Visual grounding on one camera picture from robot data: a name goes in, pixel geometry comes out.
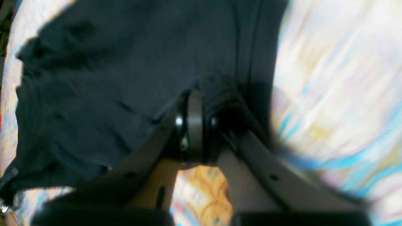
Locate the black t-shirt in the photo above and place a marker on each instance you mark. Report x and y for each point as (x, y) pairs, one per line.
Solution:
(98, 78)

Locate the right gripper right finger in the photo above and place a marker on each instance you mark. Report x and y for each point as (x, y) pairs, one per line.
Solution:
(265, 192)

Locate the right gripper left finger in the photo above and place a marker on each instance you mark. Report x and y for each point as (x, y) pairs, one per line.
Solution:
(139, 190)

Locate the patterned tablecloth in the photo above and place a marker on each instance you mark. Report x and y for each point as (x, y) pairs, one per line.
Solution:
(336, 104)

